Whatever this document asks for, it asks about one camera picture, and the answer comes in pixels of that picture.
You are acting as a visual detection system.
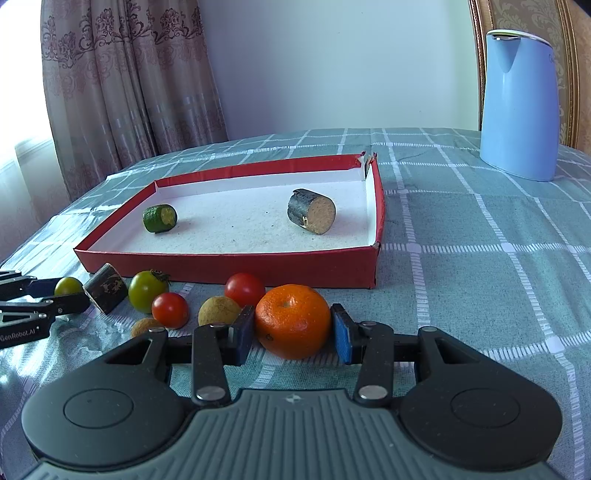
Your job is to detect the dark sugarcane piece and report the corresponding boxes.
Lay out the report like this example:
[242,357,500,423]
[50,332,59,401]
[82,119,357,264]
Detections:
[83,263,129,315]
[287,188,337,236]

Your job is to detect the patterned brown curtain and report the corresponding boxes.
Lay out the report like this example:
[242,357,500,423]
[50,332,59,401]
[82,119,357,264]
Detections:
[41,0,230,204]

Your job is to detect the red cardboard box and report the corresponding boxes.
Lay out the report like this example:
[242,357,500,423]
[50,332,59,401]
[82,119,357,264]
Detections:
[74,154,385,290]

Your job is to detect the gold framed wall panel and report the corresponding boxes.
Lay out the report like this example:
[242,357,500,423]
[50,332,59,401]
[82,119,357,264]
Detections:
[468,0,591,151]

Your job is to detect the small green tomato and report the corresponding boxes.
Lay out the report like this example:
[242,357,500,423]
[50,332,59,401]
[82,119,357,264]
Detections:
[54,276,85,297]

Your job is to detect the large green tomato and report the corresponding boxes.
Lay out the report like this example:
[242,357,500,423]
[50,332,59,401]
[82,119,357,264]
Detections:
[128,270,171,314]

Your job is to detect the red cherry tomato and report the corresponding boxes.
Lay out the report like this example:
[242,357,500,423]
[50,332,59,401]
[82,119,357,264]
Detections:
[151,292,189,329]
[225,272,267,308]

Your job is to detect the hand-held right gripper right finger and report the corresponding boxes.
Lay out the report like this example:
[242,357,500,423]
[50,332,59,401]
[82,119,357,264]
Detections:
[331,303,482,409]

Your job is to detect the orange mandarin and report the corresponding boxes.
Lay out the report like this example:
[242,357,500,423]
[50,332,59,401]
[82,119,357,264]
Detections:
[255,284,332,361]

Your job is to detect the blue electric kettle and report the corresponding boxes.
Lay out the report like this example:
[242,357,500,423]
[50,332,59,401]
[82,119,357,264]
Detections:
[479,28,566,182]

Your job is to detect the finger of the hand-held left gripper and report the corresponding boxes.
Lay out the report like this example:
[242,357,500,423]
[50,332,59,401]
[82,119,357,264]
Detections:
[0,271,63,301]
[0,292,92,325]

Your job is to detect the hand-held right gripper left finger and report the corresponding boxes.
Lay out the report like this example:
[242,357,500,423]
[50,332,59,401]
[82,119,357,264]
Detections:
[104,305,256,407]

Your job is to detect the small tan longan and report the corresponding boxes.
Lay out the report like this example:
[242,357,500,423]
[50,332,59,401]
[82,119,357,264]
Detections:
[130,318,163,339]

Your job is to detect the large tan longan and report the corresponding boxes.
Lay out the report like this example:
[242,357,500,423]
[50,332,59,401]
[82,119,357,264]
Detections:
[198,295,243,328]

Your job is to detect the green checked tablecloth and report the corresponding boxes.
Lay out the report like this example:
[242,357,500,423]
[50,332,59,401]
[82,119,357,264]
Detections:
[0,127,591,480]

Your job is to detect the green cucumber piece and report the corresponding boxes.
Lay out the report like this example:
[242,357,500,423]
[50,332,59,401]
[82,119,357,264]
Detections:
[142,204,178,234]

